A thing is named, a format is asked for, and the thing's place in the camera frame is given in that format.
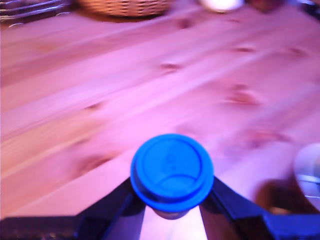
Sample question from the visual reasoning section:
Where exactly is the round brown coaster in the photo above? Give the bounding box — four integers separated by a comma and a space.
254, 178, 311, 214

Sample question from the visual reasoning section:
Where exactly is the small white round camera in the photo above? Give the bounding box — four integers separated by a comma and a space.
198, 0, 245, 14

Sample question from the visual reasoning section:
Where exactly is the woven wicker basket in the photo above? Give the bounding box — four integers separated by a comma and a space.
74, 0, 174, 19

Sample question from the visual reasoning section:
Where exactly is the metal wire rack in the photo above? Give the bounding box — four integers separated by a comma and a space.
0, 0, 71, 26

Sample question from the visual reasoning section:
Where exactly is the blue coffee capsule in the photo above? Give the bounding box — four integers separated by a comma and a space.
130, 133, 215, 221

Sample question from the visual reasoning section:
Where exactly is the dark printed coffee mug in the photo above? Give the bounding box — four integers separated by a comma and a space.
293, 143, 320, 201

